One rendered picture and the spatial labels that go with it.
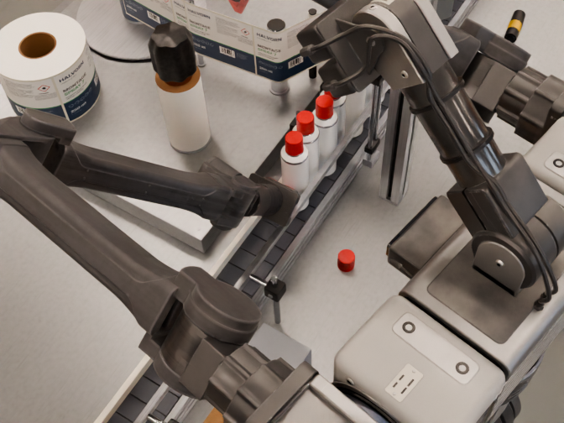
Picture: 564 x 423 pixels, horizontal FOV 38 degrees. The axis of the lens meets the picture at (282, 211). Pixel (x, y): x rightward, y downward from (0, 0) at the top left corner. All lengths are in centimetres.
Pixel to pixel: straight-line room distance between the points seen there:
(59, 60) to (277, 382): 111
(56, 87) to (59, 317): 47
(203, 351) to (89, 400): 74
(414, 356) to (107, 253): 35
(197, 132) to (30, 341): 52
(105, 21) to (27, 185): 109
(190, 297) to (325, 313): 74
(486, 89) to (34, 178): 55
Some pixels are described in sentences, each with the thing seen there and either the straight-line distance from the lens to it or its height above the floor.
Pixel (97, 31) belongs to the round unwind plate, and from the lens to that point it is 199.
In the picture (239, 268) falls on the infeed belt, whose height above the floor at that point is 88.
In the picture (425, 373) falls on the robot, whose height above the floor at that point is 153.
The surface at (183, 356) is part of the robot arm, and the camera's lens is 84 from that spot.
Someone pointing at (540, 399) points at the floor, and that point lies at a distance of 245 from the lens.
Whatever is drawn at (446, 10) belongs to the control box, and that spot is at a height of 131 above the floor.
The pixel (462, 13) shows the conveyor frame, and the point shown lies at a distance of 202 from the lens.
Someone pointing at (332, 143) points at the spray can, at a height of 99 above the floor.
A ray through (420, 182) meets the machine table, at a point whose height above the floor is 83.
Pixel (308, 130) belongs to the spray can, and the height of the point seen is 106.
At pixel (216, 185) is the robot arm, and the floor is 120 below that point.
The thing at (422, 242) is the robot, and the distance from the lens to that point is 86.
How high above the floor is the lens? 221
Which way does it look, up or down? 56 degrees down
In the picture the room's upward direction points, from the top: 4 degrees counter-clockwise
